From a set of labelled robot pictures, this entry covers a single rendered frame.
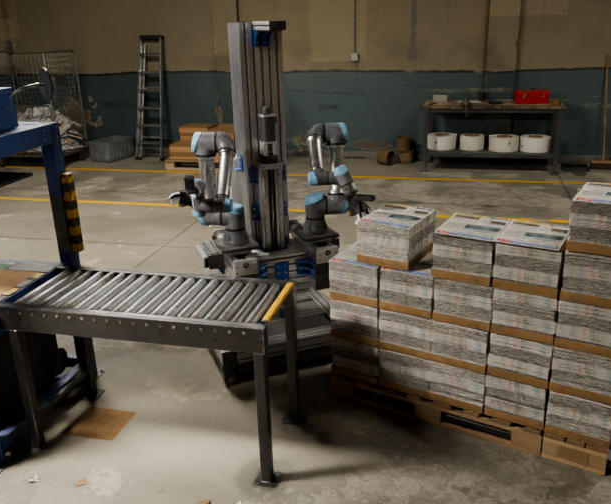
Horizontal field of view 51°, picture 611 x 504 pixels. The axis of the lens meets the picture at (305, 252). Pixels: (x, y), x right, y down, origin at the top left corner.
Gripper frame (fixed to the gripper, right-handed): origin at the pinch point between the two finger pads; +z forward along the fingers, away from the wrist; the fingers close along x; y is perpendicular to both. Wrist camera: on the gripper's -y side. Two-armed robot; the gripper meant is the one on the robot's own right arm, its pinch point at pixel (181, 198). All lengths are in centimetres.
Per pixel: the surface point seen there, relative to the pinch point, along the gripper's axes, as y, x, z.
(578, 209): -26, -175, 24
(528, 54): -65, -299, -654
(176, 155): 129, 175, -616
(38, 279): 55, 75, -3
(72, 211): 27, 71, -36
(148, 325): 47, 1, 43
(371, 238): 13, -94, -18
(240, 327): 38, -41, 49
